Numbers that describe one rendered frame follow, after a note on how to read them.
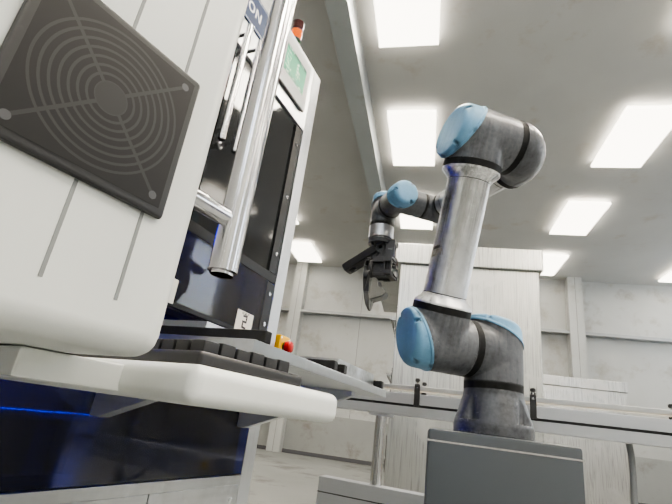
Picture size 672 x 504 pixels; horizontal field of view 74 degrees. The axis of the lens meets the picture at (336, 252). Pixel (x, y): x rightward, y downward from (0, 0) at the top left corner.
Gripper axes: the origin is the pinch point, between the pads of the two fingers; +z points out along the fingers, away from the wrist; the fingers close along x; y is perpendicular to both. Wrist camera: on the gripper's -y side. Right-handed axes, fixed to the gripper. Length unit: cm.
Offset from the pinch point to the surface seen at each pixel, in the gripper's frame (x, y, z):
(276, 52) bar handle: -89, 20, -2
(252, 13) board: -36, -35, -85
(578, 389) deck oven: 651, 101, -58
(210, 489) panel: -7, -36, 52
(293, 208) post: 9, -36, -38
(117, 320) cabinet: -97, 20, 28
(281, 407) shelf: -80, 23, 31
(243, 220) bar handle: -88, 20, 17
